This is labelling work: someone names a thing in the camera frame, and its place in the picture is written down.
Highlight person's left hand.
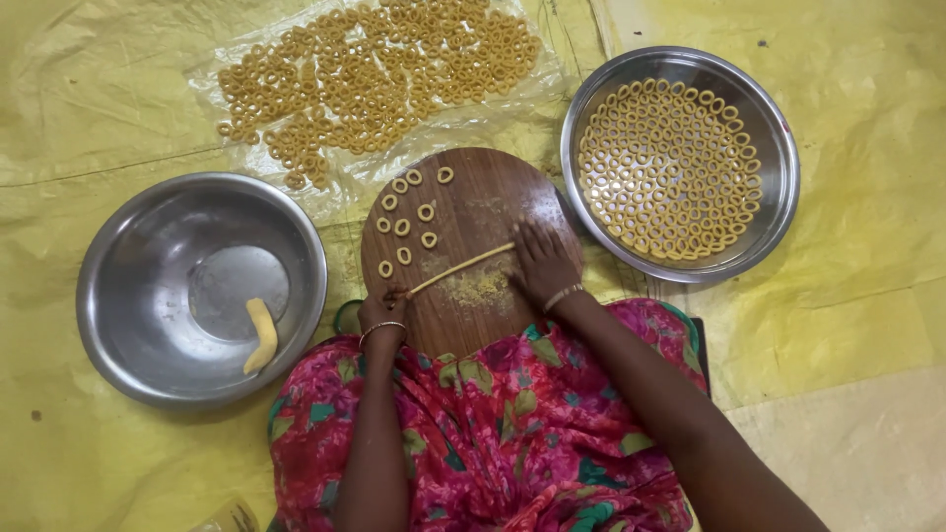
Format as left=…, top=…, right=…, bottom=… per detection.
left=358, top=287, right=412, bottom=335

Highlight person's right hand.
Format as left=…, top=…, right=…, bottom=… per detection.
left=508, top=216, right=585, bottom=311

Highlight thin dough rope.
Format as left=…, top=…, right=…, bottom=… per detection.
left=404, top=241, right=517, bottom=299

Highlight thin metal bangle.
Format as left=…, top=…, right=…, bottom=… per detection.
left=358, top=320, right=408, bottom=350
left=542, top=283, right=585, bottom=313

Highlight few loose dough rings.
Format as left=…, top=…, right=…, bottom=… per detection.
left=375, top=166, right=456, bottom=280

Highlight round wooden board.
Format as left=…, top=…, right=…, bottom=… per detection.
left=360, top=146, right=585, bottom=360

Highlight clear plastic sheet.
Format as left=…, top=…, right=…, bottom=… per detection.
left=186, top=0, right=588, bottom=226

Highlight yellow dough lump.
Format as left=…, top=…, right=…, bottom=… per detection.
left=243, top=297, right=279, bottom=376

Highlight neat layer of dough rings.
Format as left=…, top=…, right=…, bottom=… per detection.
left=576, top=77, right=764, bottom=262

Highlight pink floral dress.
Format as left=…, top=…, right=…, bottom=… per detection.
left=267, top=298, right=710, bottom=532

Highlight big heap of dough rings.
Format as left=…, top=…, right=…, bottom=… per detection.
left=215, top=0, right=544, bottom=192

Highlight deep steel bowl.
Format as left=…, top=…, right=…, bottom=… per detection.
left=75, top=172, right=329, bottom=410

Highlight wide steel plate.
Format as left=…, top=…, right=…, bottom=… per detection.
left=559, top=46, right=802, bottom=285

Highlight clear yellowish plastic packet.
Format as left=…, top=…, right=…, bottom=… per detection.
left=188, top=498, right=262, bottom=532

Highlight yellow plastic floor sheet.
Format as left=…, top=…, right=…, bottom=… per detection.
left=0, top=0, right=946, bottom=532

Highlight beige floor mat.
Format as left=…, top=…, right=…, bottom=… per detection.
left=723, top=364, right=946, bottom=532

